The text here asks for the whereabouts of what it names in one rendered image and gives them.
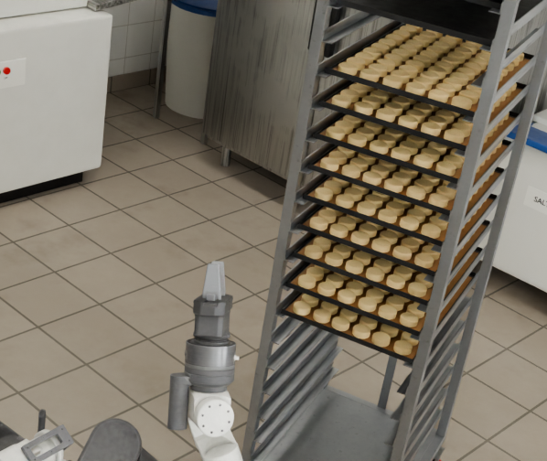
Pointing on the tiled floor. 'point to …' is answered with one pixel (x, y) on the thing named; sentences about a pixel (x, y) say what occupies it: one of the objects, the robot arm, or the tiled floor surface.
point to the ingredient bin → (545, 208)
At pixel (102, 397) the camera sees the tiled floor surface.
